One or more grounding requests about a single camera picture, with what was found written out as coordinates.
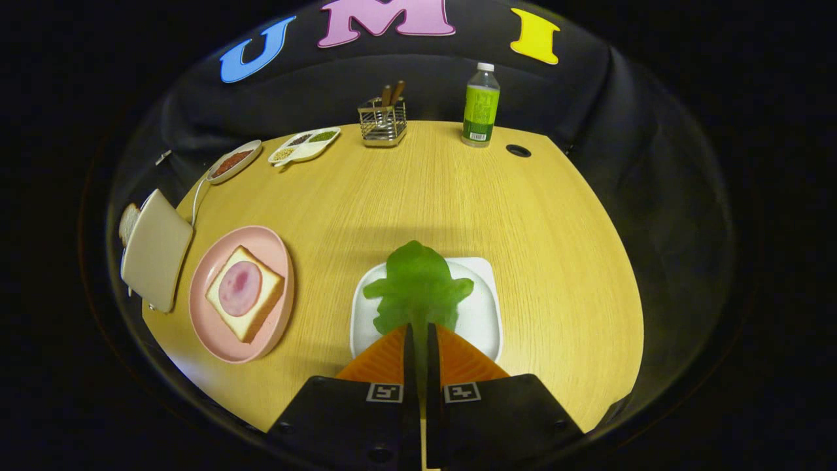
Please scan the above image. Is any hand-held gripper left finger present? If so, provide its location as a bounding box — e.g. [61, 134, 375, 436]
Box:
[267, 323, 420, 471]

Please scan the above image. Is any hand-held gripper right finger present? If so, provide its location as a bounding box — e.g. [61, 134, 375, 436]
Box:
[426, 323, 585, 471]

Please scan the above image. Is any green lettuce leaf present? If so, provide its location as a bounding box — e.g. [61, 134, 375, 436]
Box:
[363, 240, 475, 419]

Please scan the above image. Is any toasted bread slice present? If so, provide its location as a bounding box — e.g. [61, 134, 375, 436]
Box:
[118, 203, 141, 247]

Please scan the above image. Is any white square plate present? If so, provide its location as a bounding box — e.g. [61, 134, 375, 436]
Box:
[350, 257, 504, 362]

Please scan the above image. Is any square bread slice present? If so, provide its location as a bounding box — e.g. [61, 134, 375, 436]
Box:
[205, 245, 286, 343]

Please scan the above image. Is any pink ham slice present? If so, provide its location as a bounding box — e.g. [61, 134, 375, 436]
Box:
[218, 261, 263, 317]

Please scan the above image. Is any pink plate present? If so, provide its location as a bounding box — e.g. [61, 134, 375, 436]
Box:
[189, 226, 296, 364]

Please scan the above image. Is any white divided seasoning dish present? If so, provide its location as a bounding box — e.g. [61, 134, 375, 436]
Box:
[268, 127, 341, 167]

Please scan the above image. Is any round beige plate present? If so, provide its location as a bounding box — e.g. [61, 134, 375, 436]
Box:
[207, 139, 263, 184]

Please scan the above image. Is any green label plastic bottle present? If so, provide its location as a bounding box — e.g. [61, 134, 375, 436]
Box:
[462, 62, 501, 148]

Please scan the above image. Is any red meat slice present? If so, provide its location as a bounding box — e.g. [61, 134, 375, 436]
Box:
[212, 150, 254, 179]

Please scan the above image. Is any white toaster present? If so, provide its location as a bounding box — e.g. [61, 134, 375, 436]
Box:
[120, 189, 194, 313]

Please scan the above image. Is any black backdrop cloth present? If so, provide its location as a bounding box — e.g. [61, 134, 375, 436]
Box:
[105, 0, 740, 432]

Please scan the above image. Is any metal wire utensil holder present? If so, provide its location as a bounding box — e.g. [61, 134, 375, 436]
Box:
[358, 97, 407, 148]

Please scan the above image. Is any white toaster cable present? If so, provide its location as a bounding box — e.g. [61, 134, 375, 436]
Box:
[192, 178, 213, 228]

